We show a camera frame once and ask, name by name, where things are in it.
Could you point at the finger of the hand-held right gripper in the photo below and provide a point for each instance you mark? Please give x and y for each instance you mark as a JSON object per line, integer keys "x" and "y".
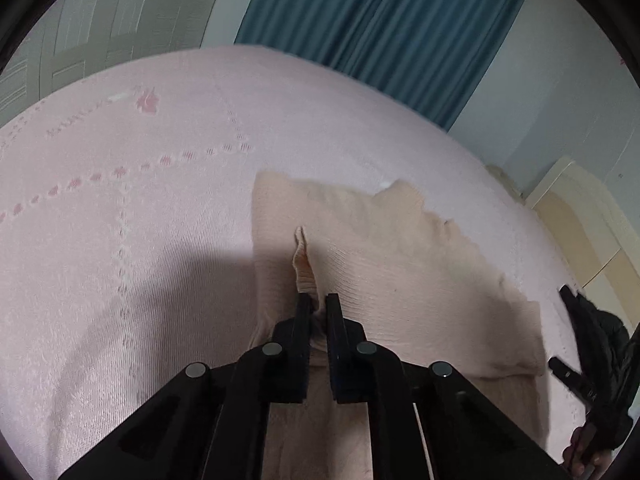
{"x": 570, "y": 375}
{"x": 580, "y": 320}

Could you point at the white wardrobe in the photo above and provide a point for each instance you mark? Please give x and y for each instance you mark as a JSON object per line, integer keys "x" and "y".
{"x": 100, "y": 25}

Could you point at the blue curtain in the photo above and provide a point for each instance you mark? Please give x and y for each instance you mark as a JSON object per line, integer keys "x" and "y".
{"x": 390, "y": 25}

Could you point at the beige knitted garment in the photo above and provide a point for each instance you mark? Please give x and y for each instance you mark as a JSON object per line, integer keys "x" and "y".
{"x": 390, "y": 260}

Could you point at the pink patterned bedspread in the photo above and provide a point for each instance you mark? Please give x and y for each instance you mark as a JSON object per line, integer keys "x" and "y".
{"x": 125, "y": 240}

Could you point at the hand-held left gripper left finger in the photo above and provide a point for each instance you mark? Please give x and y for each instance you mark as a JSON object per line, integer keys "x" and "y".
{"x": 301, "y": 340}

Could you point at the person's right hand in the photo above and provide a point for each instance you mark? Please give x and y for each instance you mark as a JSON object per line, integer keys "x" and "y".
{"x": 582, "y": 460}

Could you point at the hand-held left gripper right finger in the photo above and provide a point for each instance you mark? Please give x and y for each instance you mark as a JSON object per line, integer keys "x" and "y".
{"x": 336, "y": 345}

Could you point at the cream bed headboard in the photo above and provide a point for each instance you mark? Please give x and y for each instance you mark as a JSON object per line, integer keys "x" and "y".
{"x": 585, "y": 220}

